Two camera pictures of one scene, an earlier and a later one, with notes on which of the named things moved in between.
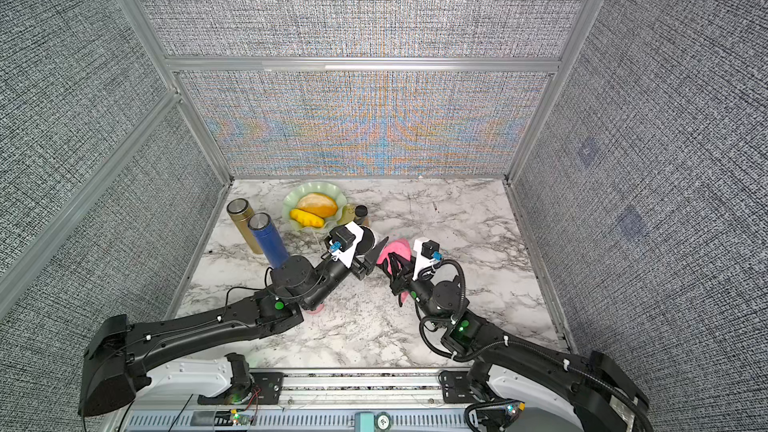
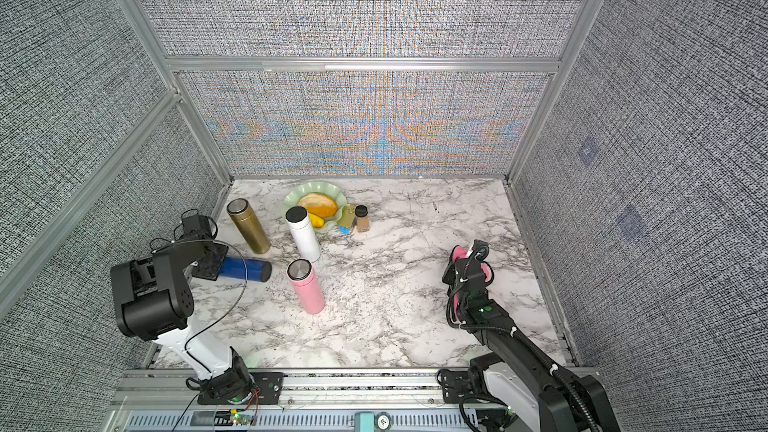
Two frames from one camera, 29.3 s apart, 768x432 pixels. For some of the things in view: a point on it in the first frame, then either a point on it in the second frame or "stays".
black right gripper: [407, 270] to [453, 270]
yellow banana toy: [306, 218] stays
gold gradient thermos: [242, 211] stays
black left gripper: [368, 264] to [211, 272]
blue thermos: [269, 239] to [256, 270]
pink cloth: [395, 246] to [460, 252]
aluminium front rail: [320, 401] stays
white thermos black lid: [368, 240] to [303, 235]
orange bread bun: [318, 204] stays
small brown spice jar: [360, 212] stays
